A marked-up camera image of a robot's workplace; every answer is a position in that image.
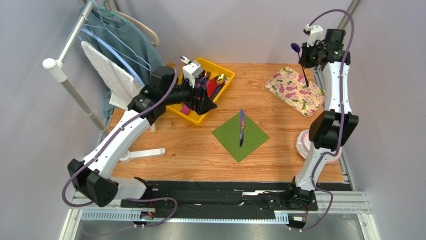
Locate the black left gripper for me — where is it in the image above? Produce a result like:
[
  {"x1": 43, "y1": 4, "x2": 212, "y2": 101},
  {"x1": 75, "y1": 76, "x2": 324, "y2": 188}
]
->
[{"x1": 163, "y1": 76, "x2": 218, "y2": 116}]

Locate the green paper napkin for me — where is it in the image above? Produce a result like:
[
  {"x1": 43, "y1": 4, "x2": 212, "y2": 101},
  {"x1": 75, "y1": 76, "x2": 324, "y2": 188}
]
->
[{"x1": 212, "y1": 109, "x2": 270, "y2": 163}]

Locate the iridescent rainbow table knife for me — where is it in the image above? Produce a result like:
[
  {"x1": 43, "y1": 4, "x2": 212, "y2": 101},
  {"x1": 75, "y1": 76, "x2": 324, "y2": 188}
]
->
[{"x1": 239, "y1": 109, "x2": 246, "y2": 147}]

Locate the dark purple spoon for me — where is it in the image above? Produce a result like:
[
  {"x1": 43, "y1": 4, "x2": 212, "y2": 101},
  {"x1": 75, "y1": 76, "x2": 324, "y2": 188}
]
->
[{"x1": 290, "y1": 43, "x2": 310, "y2": 88}]

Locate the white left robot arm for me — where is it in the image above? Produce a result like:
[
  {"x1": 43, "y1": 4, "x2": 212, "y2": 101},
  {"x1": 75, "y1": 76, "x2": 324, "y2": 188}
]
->
[{"x1": 67, "y1": 61, "x2": 217, "y2": 208}]

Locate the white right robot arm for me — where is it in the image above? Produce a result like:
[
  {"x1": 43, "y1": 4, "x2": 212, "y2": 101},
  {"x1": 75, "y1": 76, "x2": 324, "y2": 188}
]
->
[{"x1": 286, "y1": 25, "x2": 359, "y2": 210}]

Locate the pink rolled napkin in bin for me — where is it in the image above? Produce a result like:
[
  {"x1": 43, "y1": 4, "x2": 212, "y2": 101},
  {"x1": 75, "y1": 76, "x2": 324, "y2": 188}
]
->
[{"x1": 180, "y1": 104, "x2": 192, "y2": 116}]

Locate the red rolled napkin in bin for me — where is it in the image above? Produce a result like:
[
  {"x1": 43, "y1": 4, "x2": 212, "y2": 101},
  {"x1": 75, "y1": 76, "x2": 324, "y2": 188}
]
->
[{"x1": 205, "y1": 79, "x2": 219, "y2": 99}]

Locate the blue rolled napkin in bin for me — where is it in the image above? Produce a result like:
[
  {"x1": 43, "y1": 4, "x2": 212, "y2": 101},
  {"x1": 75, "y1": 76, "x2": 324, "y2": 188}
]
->
[{"x1": 211, "y1": 85, "x2": 223, "y2": 101}]

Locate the yellow plastic cutlery bin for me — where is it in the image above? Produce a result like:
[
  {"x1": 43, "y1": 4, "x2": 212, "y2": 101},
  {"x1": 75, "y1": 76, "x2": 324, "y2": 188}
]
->
[{"x1": 166, "y1": 57, "x2": 236, "y2": 127}]

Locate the floral patterned tray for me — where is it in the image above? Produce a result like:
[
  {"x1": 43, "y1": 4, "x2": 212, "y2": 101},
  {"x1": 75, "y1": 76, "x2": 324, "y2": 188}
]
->
[{"x1": 265, "y1": 67, "x2": 326, "y2": 118}]

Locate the white towel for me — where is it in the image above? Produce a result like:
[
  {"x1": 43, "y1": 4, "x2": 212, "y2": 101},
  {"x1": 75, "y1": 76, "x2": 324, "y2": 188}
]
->
[{"x1": 81, "y1": 41, "x2": 143, "y2": 111}]

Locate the white mesh food cover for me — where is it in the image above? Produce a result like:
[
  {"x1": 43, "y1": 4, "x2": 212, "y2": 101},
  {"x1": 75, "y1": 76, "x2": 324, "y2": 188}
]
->
[{"x1": 296, "y1": 129, "x2": 343, "y2": 165}]

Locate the grey-green t-shirt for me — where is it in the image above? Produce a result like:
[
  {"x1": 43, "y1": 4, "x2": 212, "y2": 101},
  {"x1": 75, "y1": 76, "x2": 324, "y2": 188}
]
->
[{"x1": 81, "y1": 9, "x2": 165, "y2": 117}]

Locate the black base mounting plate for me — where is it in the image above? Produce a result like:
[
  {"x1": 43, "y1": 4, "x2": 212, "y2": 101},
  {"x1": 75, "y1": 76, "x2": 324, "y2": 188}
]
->
[{"x1": 120, "y1": 181, "x2": 319, "y2": 220}]

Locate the wooden clothes hanger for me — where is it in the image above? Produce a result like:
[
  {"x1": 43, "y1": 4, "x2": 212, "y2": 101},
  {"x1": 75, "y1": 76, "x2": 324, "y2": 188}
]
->
[{"x1": 103, "y1": 0, "x2": 161, "y2": 48}]

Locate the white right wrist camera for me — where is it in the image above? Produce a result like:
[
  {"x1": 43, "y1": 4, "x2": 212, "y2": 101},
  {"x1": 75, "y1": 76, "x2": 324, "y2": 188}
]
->
[{"x1": 303, "y1": 25, "x2": 324, "y2": 48}]

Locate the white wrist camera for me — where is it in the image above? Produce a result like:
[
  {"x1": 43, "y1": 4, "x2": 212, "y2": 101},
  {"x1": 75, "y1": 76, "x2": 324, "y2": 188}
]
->
[
  {"x1": 182, "y1": 61, "x2": 205, "y2": 89},
  {"x1": 303, "y1": 25, "x2": 324, "y2": 48}
]

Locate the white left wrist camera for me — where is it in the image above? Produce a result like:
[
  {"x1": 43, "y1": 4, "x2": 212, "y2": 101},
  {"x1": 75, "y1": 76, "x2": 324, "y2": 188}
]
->
[{"x1": 182, "y1": 61, "x2": 205, "y2": 89}]

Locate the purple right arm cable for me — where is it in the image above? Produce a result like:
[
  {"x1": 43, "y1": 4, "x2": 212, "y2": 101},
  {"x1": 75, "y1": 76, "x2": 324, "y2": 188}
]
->
[{"x1": 307, "y1": 8, "x2": 356, "y2": 233}]

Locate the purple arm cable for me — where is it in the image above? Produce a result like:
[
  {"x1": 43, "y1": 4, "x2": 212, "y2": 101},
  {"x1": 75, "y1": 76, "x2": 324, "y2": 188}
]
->
[
  {"x1": 307, "y1": 8, "x2": 356, "y2": 233},
  {"x1": 61, "y1": 55, "x2": 187, "y2": 229}
]

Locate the blue wire hanger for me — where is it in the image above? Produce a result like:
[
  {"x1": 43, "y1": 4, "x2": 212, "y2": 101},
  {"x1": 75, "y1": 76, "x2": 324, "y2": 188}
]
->
[{"x1": 82, "y1": 8, "x2": 165, "y2": 87}]

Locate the aluminium frame rail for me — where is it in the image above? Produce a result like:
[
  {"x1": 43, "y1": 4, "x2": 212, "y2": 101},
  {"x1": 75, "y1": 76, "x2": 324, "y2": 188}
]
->
[{"x1": 60, "y1": 181, "x2": 381, "y2": 240}]

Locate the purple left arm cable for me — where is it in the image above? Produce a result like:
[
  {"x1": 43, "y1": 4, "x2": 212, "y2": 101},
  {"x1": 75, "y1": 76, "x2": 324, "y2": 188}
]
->
[{"x1": 61, "y1": 55, "x2": 187, "y2": 229}]

